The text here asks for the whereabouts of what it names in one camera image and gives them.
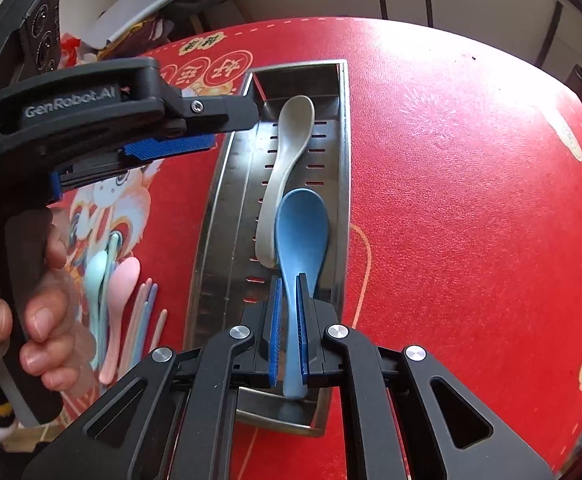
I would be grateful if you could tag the steel utensil tray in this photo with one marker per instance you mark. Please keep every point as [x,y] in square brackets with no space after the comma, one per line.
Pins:
[231,240]

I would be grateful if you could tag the pink chopstick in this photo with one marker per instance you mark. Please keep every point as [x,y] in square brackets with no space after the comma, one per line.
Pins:
[147,302]
[139,305]

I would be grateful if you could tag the black stool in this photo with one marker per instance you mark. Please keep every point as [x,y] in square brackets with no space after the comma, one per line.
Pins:
[206,7]

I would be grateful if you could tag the black metal frame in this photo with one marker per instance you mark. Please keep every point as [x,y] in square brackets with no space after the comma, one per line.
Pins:
[551,35]

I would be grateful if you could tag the white foam boards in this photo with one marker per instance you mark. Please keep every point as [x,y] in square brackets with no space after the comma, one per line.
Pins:
[161,5]

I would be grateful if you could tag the mint green spoon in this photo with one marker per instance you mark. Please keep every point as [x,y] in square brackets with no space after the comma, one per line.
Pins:
[96,275]

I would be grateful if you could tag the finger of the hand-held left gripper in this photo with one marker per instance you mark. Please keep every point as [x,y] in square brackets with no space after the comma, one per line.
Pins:
[171,147]
[221,112]

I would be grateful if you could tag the blue spoon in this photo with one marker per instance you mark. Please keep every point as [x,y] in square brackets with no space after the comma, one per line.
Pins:
[301,230]

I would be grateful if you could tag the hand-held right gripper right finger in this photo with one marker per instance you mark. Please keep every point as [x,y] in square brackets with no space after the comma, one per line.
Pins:
[302,332]

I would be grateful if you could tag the maroon cloth bag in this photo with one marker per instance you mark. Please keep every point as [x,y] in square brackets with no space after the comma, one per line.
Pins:
[141,35]

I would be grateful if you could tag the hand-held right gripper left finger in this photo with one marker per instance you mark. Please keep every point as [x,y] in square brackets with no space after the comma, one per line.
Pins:
[275,332]

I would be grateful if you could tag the beige spoon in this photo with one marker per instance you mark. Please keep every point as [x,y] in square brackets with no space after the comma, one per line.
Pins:
[291,120]

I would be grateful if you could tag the beige chopstick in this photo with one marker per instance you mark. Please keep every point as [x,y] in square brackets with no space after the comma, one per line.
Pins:
[159,327]

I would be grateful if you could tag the blue chopstick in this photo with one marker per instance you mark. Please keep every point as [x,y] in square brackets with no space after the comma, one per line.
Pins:
[154,297]

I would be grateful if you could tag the person's left hand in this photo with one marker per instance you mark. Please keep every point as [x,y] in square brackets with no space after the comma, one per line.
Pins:
[46,360]

